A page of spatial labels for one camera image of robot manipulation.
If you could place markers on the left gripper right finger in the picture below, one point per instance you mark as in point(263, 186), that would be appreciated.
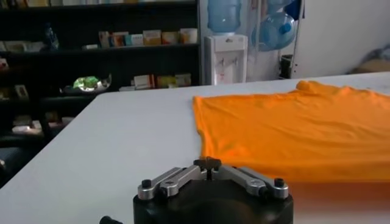
point(250, 181)

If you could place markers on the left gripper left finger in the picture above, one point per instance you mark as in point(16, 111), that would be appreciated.
point(170, 181)

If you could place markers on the orange t-shirt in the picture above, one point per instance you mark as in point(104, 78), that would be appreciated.
point(289, 131)

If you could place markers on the pile of grey-blue clothes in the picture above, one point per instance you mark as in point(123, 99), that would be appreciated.
point(382, 53)

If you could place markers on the green yellow medicine box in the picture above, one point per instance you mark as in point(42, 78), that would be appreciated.
point(166, 82)

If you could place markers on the white green medicine box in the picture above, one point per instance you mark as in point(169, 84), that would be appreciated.
point(183, 79)

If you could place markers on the red white flat box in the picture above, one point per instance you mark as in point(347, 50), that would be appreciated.
point(143, 81)

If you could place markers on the black hanging tool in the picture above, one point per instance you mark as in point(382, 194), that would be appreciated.
point(286, 66)

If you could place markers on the white water dispenser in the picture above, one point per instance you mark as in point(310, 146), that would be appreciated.
point(225, 61)

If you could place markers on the glass bowl with green packets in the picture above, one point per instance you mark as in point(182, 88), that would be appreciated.
point(86, 83)

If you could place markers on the black shelving unit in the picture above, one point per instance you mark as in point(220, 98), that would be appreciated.
point(122, 59)

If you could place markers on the white metal jug rack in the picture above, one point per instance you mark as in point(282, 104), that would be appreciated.
point(295, 51)

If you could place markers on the orange white medicine box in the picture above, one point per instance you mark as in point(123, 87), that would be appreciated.
point(170, 38)

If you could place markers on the yellow white medicine box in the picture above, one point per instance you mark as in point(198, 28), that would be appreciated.
point(152, 37)

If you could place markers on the teal white medicine box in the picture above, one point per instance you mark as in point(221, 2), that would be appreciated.
point(136, 39)

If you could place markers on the blue water jug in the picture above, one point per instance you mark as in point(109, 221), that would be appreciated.
point(275, 33)
point(278, 5)
point(224, 15)

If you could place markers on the red white medicine box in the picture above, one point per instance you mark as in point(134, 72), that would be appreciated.
point(119, 39)

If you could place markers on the white pink medicine box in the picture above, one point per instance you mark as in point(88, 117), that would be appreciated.
point(104, 39)

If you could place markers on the small white flat box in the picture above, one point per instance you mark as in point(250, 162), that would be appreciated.
point(90, 47)

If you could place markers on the closed cardboard box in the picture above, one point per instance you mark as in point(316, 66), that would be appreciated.
point(374, 66)

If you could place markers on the blue plastic bottle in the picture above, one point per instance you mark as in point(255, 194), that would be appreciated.
point(51, 38)

